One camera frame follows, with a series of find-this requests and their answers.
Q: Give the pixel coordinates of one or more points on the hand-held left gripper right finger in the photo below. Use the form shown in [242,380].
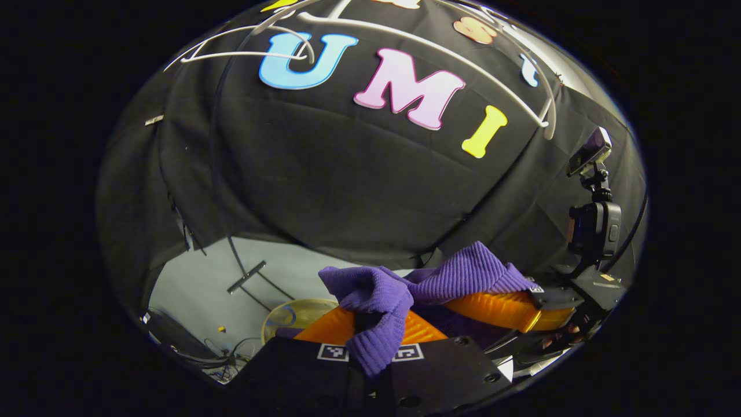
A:
[446,376]

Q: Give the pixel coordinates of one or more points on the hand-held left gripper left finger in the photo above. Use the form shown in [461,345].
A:
[289,376]

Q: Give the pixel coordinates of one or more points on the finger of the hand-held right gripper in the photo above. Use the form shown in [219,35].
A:
[498,310]

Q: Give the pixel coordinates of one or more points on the purple knit jacket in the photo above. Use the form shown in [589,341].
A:
[399,289]

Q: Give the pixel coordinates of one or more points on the white hanger with bar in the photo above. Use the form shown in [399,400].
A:
[550,116]

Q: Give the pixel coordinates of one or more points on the grey rack base bar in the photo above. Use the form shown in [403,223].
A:
[246,277]

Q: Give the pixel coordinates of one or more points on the dark floor object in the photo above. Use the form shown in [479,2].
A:
[179,339]

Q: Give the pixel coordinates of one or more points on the black backdrop cloth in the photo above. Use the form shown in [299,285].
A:
[347,174]

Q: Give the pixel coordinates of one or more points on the white cloth tag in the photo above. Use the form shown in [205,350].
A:
[154,120]

